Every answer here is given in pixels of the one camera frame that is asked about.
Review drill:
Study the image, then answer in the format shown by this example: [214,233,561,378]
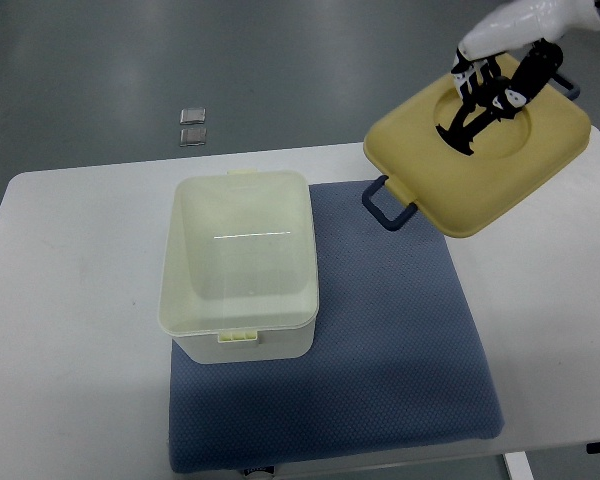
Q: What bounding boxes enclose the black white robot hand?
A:
[450,0,600,123]

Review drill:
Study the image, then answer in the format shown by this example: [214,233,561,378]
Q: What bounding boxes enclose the yellow box lid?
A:
[361,51,593,239]

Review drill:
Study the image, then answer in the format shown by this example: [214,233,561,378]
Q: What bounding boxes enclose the white storage box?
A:
[158,171,319,364]

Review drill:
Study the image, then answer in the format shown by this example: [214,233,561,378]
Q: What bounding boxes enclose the upper metal floor plate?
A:
[179,107,206,125]

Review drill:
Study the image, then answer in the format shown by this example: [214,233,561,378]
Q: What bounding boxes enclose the blue cushion mat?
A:
[169,182,504,474]

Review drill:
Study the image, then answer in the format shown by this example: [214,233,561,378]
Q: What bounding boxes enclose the white table leg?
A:
[503,452,534,480]

